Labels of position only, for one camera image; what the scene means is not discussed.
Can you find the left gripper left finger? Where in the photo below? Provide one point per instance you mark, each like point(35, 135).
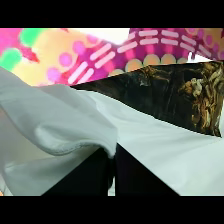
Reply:
point(86, 176)

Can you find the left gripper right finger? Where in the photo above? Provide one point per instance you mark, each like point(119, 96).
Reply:
point(140, 176)

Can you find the white T-shirt with dark print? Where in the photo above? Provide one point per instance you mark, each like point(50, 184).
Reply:
point(160, 146)

